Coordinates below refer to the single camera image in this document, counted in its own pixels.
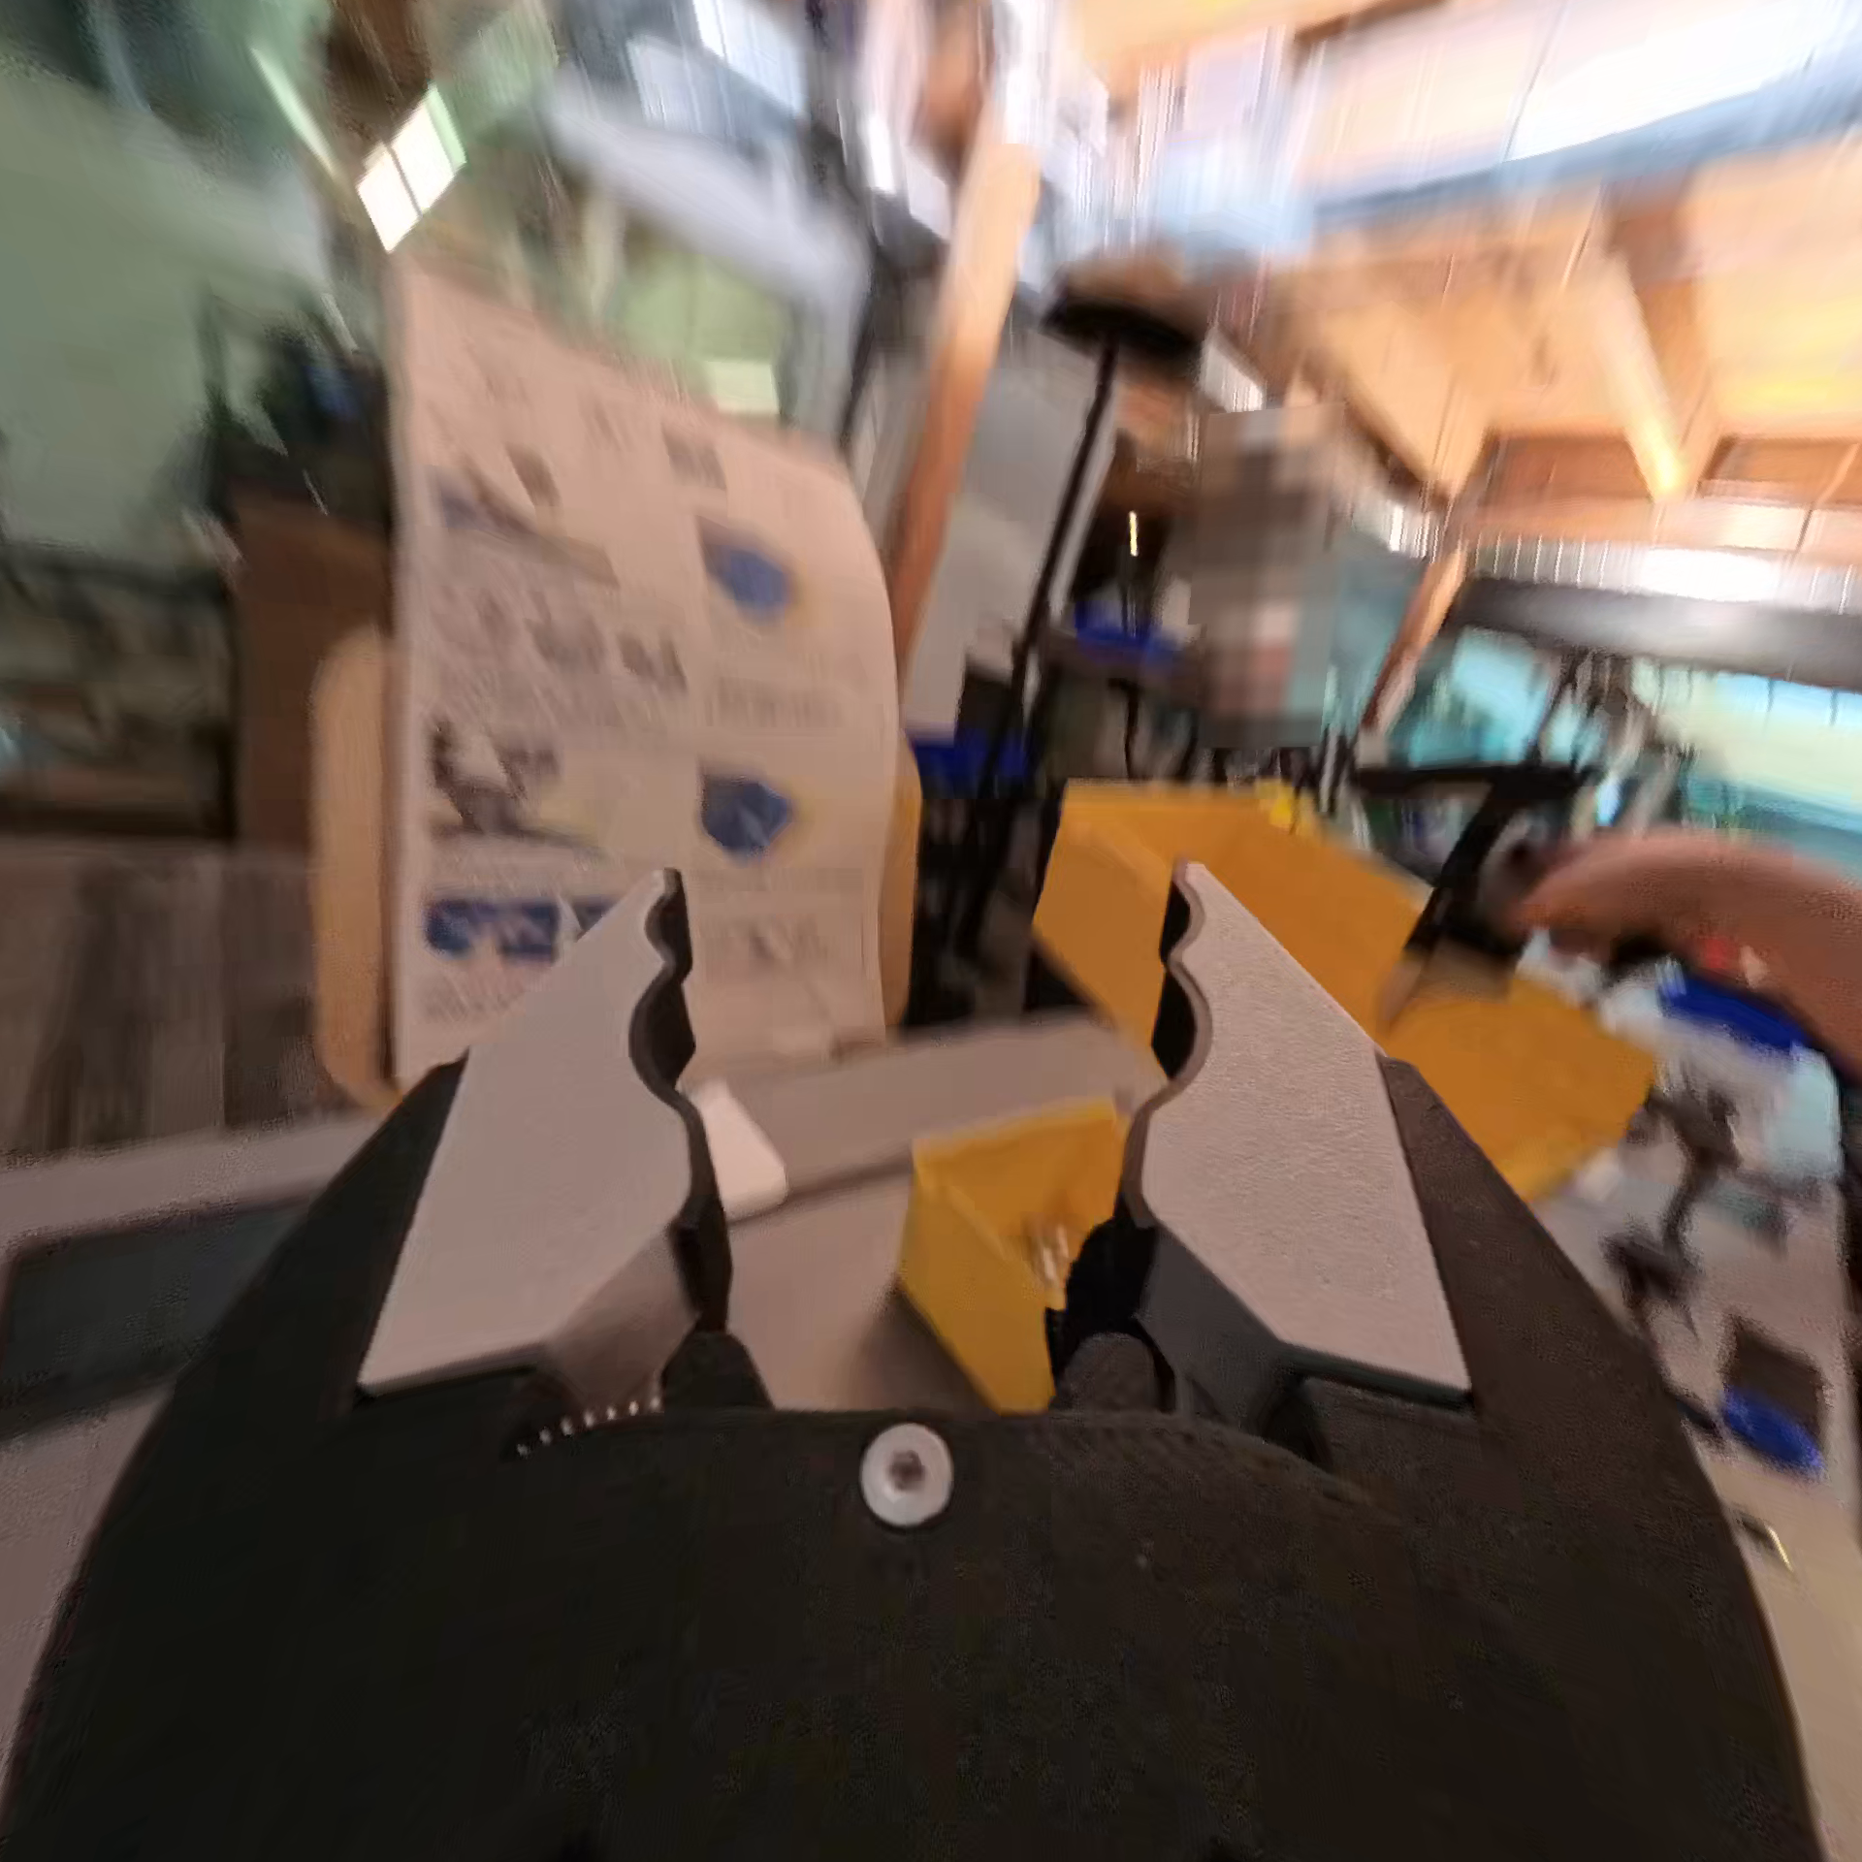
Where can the printed instruction sheet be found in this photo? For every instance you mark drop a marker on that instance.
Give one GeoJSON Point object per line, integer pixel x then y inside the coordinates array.
{"type": "Point", "coordinates": [626, 655]}

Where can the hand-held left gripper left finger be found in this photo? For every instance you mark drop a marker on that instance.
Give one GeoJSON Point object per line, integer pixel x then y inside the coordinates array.
{"type": "Point", "coordinates": [538, 1164]}

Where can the yellow bin with black divider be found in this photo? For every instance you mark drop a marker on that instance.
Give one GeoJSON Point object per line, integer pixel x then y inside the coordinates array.
{"type": "Point", "coordinates": [974, 1252]}

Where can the yellow undivided bin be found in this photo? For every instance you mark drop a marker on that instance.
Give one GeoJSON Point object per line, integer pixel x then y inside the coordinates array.
{"type": "Point", "coordinates": [1279, 904]}

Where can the person's right hand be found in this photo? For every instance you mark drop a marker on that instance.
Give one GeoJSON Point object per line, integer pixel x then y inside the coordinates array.
{"type": "Point", "coordinates": [1659, 904]}

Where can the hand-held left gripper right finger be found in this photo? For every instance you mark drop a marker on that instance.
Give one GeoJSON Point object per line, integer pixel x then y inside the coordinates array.
{"type": "Point", "coordinates": [1294, 1164]}

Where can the white metal stand base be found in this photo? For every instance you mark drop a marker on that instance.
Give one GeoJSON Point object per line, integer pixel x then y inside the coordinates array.
{"type": "Point", "coordinates": [739, 1149]}

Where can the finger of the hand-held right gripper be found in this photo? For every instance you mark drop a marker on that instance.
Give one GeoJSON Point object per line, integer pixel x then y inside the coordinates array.
{"type": "Point", "coordinates": [1469, 916]}

